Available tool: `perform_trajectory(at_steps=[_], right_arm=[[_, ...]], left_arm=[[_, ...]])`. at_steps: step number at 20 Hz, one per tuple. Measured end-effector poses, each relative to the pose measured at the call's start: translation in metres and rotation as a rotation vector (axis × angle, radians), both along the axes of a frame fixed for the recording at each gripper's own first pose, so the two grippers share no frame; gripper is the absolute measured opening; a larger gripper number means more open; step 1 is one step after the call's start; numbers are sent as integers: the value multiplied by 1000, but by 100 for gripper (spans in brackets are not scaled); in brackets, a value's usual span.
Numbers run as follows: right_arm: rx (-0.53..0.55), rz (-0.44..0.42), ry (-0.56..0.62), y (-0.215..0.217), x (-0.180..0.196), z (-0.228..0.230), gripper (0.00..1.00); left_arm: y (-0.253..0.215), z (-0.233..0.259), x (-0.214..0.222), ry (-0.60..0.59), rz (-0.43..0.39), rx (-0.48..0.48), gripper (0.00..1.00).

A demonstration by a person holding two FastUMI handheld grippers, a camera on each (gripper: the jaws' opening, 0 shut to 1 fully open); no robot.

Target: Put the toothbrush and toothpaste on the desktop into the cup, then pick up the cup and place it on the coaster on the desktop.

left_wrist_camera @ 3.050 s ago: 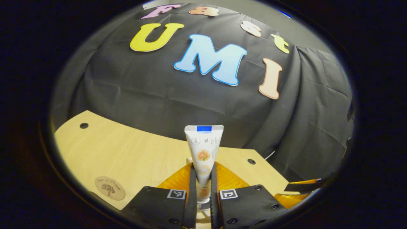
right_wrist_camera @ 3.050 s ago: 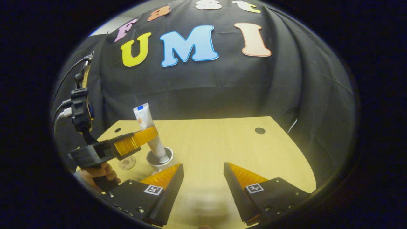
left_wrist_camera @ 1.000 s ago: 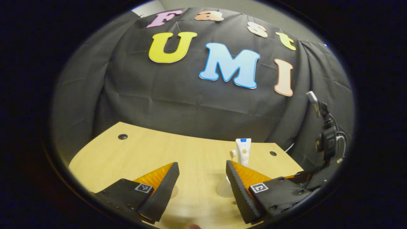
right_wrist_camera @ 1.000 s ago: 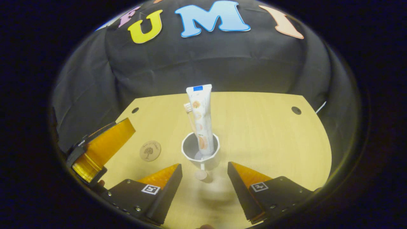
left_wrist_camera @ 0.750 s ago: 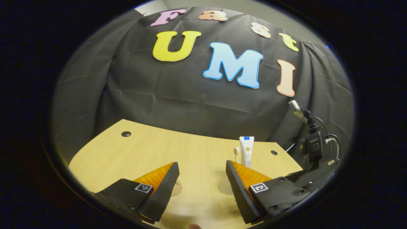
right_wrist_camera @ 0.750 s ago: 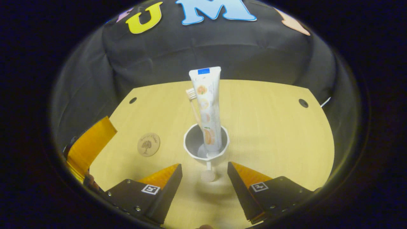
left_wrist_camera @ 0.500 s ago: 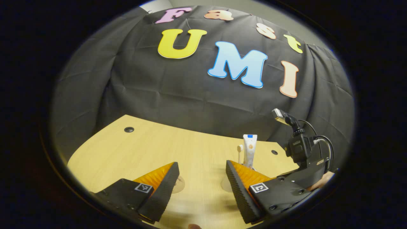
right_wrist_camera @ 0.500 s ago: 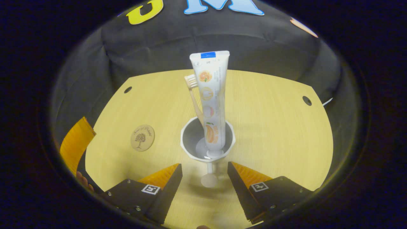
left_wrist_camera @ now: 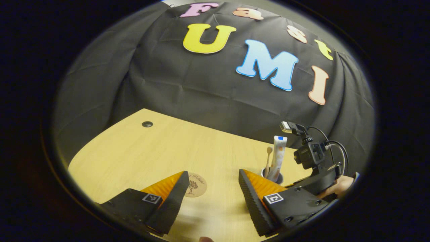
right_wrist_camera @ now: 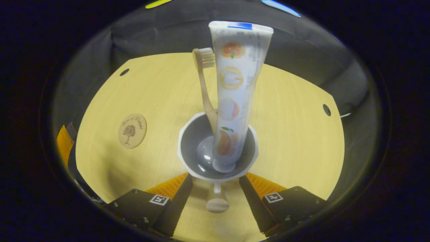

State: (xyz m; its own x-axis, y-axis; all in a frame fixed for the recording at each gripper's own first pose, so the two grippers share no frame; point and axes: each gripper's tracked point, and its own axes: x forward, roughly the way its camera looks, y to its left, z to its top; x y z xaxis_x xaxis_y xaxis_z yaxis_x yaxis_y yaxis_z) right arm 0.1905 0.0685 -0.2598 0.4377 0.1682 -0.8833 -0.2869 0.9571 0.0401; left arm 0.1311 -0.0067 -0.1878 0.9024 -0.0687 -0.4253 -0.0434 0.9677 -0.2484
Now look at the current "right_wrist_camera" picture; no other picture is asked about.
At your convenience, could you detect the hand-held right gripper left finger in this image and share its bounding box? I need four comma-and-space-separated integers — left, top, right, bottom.
105, 172, 194, 237

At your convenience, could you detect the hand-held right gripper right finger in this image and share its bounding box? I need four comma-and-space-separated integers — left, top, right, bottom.
239, 172, 329, 237

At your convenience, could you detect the round cork coaster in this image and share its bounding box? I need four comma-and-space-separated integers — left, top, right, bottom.
118, 113, 147, 149

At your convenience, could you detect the white cup with wooden handle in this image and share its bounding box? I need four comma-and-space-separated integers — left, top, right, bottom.
177, 112, 259, 214

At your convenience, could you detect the white toothpaste tube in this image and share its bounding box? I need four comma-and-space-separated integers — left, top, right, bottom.
208, 21, 274, 173

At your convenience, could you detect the wooden toothbrush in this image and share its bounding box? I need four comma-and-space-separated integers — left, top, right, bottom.
192, 48, 219, 135

